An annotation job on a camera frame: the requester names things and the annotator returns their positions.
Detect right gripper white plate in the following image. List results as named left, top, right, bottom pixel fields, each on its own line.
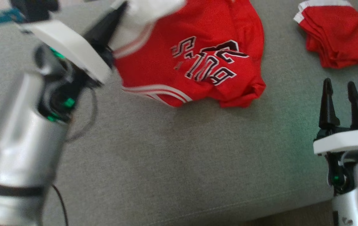
left=313, top=78, right=358, bottom=193

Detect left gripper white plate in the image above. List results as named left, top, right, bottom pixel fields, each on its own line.
left=22, top=2, right=127, bottom=123

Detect red shorts with white stripe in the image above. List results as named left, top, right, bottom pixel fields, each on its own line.
left=293, top=0, right=358, bottom=69

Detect red white basketball jersey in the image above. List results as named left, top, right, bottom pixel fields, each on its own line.
left=108, top=0, right=266, bottom=109

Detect large grey sofa seat cushion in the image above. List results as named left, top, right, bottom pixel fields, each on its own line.
left=0, top=0, right=358, bottom=226

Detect thin black cable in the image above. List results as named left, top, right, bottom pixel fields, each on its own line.
left=66, top=87, right=100, bottom=142
left=51, top=184, right=69, bottom=226

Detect teal flat ribbon cable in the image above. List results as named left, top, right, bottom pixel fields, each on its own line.
left=0, top=8, right=24, bottom=28

